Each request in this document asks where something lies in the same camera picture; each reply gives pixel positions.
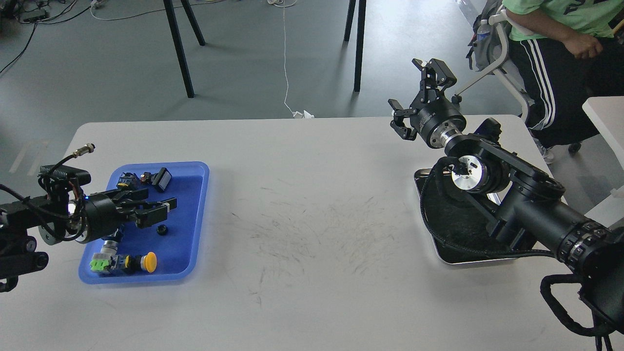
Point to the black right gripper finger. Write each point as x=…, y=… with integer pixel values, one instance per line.
x=399, y=114
x=436, y=77

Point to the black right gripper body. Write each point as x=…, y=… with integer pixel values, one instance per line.
x=434, y=118

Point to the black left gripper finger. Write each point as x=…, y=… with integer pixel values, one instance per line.
x=146, y=214
x=118, y=196

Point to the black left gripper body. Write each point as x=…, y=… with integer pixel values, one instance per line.
x=103, y=216

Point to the small black gear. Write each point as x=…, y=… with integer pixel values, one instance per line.
x=162, y=230

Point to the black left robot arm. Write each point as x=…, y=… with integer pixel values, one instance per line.
x=19, y=253

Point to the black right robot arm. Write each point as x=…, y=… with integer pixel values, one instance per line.
x=522, y=207

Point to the blue plastic tray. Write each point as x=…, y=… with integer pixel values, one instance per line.
x=176, y=251

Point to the black rectangular push button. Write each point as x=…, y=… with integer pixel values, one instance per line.
x=160, y=180

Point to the yellow mushroom push button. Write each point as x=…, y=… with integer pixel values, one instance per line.
x=133, y=264

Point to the white office chair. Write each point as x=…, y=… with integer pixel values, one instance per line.
x=489, y=53

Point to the black table leg right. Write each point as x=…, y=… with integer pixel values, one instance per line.
x=361, y=6

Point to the black table leg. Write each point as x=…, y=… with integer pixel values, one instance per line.
x=361, y=6
x=175, y=33

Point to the person in green shirt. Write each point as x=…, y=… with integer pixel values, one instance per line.
x=565, y=52

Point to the white side table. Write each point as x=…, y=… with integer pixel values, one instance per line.
x=607, y=115

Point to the black table leg left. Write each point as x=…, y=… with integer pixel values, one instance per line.
x=175, y=33

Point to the green and grey switch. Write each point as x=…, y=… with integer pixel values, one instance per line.
x=107, y=261

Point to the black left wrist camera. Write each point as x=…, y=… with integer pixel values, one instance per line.
x=63, y=175

